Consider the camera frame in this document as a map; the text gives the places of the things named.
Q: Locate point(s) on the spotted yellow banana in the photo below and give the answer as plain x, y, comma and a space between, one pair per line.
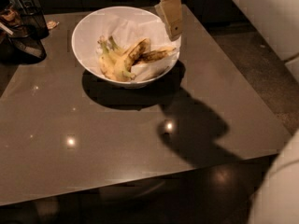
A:
133, 53

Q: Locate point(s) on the brown-spotted right banana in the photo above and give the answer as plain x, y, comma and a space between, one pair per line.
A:
155, 55

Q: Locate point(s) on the small tan wrapper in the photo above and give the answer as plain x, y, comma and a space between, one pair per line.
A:
52, 24

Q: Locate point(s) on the white paper liner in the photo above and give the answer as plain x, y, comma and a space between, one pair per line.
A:
140, 24

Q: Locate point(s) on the white bowl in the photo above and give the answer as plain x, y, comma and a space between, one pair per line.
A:
85, 46

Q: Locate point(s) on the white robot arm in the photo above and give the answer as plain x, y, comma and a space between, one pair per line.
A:
277, 199

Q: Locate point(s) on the black wire cup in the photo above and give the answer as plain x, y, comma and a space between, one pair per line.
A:
34, 16

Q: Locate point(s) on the black mesh basket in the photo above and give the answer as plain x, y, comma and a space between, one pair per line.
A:
27, 47

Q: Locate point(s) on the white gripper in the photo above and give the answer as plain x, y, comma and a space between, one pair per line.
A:
171, 12

